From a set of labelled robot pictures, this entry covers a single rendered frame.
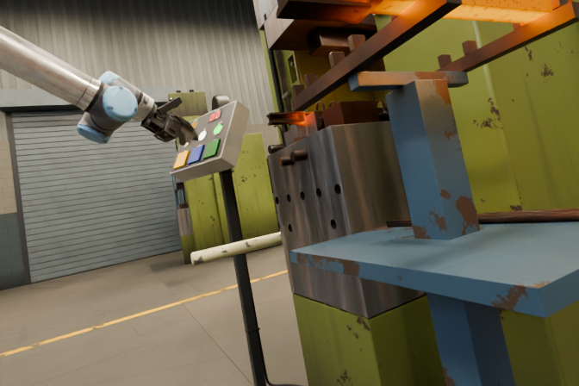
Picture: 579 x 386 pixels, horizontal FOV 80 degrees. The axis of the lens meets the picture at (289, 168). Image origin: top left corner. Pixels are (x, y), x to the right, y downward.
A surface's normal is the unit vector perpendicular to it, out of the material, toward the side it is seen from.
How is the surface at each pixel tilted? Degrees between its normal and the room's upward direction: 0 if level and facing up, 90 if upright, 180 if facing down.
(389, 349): 90
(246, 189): 90
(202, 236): 90
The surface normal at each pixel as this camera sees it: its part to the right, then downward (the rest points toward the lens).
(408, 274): -0.89, 0.13
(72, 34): 0.44, -0.15
